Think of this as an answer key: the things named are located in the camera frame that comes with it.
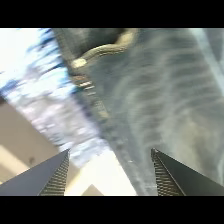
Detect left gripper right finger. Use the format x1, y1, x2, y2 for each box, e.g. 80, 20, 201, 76
150, 147, 224, 197

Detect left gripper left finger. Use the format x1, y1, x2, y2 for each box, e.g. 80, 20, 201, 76
0, 148, 71, 197

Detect blue jeans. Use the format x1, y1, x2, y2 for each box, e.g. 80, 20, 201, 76
51, 28, 224, 197

